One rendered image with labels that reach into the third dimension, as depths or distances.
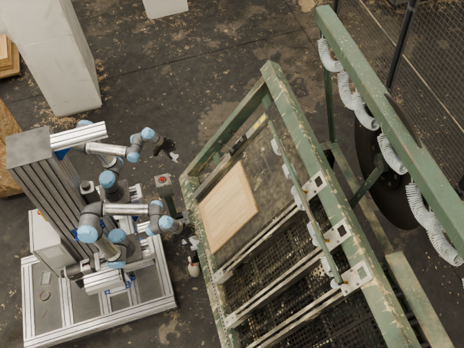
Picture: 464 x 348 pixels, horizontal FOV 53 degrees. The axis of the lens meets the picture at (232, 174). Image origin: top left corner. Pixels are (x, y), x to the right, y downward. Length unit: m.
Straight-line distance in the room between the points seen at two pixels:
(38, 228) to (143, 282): 1.14
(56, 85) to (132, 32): 1.69
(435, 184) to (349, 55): 0.91
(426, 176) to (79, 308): 3.05
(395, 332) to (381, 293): 0.18
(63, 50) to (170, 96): 1.33
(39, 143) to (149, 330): 2.09
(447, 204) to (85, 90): 4.30
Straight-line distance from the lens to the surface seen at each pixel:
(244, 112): 3.39
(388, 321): 2.30
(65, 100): 5.66
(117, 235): 3.20
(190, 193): 3.70
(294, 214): 2.74
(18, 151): 2.82
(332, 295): 2.55
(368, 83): 2.60
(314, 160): 2.65
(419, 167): 2.30
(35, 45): 5.18
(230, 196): 3.31
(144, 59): 6.27
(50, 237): 3.41
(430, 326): 2.39
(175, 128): 5.34
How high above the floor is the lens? 3.98
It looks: 55 degrees down
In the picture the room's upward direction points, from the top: 6 degrees counter-clockwise
